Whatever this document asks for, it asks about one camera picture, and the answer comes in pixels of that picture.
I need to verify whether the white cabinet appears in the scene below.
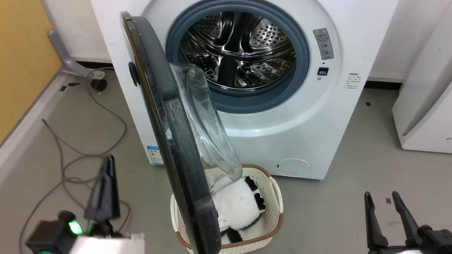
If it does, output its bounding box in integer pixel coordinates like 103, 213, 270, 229
392, 4, 452, 154

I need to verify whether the black-rimmed glass washer door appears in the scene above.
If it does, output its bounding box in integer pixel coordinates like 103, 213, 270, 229
121, 11, 243, 254

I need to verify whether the white front-load washing machine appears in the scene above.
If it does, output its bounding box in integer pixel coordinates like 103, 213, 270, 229
90, 0, 399, 180

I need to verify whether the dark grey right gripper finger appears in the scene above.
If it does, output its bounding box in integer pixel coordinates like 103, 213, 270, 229
364, 192, 389, 249
392, 191, 424, 247

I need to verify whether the round white filter cover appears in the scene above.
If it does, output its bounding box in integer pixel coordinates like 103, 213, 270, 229
275, 158, 312, 177

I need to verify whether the blue energy label sticker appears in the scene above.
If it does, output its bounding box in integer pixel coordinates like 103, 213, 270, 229
147, 145, 164, 165

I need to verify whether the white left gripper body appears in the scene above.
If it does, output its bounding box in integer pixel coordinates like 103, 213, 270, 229
70, 218, 145, 254

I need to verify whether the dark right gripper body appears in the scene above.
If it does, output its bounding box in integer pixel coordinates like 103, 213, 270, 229
367, 225, 452, 254

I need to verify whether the yellow wooden wall panel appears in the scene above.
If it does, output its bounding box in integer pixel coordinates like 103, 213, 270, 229
0, 0, 63, 144

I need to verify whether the grey rubber door gasket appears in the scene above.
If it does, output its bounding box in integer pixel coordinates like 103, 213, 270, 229
165, 0, 310, 114

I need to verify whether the stainless steel washer drum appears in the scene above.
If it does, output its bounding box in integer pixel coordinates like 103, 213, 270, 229
179, 11, 296, 89

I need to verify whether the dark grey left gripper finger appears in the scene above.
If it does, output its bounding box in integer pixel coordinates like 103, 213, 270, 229
84, 156, 113, 222
109, 155, 121, 220

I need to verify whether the grey warning sticker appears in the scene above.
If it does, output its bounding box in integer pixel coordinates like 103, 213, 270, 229
313, 28, 334, 60

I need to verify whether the thin grey floor cable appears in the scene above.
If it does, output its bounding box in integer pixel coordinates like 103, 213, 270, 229
18, 68, 131, 254

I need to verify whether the white woven laundry basket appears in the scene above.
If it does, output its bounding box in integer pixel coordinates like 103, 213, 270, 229
170, 164, 284, 254

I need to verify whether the black and white panda plush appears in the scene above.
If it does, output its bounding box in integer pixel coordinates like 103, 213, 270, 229
213, 176, 266, 244

